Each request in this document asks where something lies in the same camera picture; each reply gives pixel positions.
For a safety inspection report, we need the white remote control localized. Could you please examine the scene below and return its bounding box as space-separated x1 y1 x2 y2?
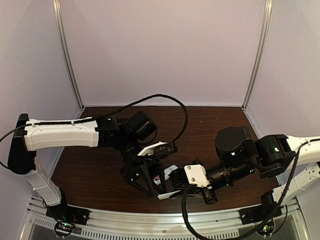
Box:
153 164 178 186

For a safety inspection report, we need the white battery cover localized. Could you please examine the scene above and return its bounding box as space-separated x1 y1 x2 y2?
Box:
157 190 180 200

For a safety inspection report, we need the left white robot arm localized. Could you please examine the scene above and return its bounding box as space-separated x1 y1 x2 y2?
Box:
7 111 167 216

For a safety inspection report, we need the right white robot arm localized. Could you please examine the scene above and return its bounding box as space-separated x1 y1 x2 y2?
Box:
167 126 320 205

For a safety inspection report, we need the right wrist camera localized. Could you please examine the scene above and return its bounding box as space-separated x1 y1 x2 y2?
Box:
169 160 211 189

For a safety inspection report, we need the right black cable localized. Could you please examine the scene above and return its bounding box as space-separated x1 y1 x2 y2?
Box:
181 141 310 240

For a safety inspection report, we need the black cable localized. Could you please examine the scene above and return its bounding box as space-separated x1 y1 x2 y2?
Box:
181 141 310 240
0 93 189 171

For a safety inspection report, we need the left black cable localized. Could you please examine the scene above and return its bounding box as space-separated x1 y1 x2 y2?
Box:
0 93 189 171

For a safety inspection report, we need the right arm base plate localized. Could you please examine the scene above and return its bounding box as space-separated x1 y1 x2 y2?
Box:
238 203 277 225

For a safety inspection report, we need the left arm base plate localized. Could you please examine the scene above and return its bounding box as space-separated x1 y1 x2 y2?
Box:
46 205 90 226

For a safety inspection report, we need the aluminium front rail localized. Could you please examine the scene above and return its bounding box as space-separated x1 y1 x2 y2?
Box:
18 196 310 240

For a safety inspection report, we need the left aluminium frame post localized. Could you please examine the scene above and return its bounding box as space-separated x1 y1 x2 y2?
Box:
52 0 85 110

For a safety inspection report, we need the aluminium frame post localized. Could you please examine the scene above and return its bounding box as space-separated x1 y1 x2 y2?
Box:
242 0 273 111
52 0 85 110

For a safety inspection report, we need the right aluminium frame post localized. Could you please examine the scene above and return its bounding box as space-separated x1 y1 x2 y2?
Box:
242 0 273 111

